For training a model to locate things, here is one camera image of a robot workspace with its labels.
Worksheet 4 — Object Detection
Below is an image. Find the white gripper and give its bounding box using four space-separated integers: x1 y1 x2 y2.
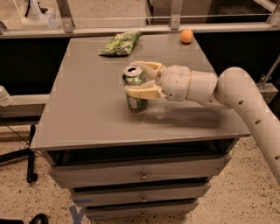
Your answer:
124 60 192 102

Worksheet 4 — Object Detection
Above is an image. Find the green soda can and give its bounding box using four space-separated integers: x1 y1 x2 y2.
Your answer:
122 65 148 109

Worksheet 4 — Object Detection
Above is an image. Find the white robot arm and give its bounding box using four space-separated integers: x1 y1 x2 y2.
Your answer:
123 61 280 183

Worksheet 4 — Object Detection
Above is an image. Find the green chip bag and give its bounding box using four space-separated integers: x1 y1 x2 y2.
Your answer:
99 31 143 56

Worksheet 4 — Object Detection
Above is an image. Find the orange fruit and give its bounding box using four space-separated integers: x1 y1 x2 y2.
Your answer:
180 29 193 44

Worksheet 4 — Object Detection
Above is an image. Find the grey drawer cabinet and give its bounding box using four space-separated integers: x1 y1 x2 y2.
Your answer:
30 32 252 221

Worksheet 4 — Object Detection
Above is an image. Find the top grey drawer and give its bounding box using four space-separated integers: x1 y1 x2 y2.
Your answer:
49 154 231 188

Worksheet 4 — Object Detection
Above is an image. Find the grey drawer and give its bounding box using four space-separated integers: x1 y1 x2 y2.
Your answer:
71 183 210 207
85 199 198 220
49 154 231 188

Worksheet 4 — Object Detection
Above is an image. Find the middle grey drawer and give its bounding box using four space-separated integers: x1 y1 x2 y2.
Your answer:
71 183 210 207

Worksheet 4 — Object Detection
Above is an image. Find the bottom grey drawer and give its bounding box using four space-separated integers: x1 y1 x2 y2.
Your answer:
85 199 198 220

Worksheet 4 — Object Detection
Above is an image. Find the white cylinder object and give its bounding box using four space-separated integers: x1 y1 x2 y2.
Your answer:
0 86 13 107

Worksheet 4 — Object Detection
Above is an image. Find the black stand leg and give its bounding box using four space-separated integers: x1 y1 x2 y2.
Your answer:
0 124 39 185

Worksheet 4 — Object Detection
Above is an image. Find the black round object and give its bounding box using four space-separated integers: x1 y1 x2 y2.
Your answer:
29 213 49 224

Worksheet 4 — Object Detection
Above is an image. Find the metal railing frame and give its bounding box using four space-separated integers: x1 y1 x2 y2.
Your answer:
0 0 280 39

